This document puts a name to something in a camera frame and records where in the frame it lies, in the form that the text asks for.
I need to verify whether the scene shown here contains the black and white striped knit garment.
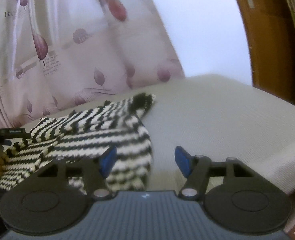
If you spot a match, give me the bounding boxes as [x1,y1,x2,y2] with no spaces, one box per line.
[0,92,156,195]

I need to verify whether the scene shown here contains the brown wooden door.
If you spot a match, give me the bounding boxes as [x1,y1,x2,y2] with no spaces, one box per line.
[229,0,295,108]

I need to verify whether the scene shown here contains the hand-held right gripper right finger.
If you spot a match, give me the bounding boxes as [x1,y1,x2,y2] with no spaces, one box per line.
[174,145,260,201]

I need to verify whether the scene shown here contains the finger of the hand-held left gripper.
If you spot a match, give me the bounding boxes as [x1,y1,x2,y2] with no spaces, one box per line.
[0,128,32,141]

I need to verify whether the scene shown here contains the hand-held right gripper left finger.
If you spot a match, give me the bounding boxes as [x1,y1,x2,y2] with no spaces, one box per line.
[34,146,118,201]

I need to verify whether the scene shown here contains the pink leaf print curtain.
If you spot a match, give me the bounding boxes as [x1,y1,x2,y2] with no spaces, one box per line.
[0,0,185,130]

